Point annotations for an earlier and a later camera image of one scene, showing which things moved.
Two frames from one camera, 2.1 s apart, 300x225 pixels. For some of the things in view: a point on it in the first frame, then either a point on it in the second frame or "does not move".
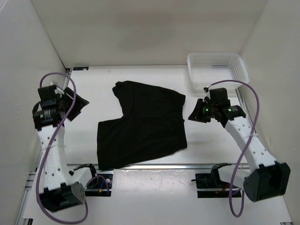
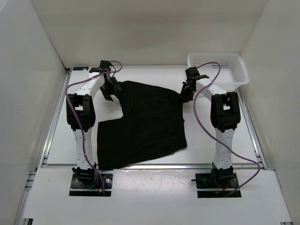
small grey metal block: (52, 87) to (105, 66)
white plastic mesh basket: (207, 68) does not move
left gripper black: (80, 102) to (116, 89)
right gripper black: (196, 115) to (183, 96)
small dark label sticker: (80, 68) does not move
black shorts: (152, 126) does not move
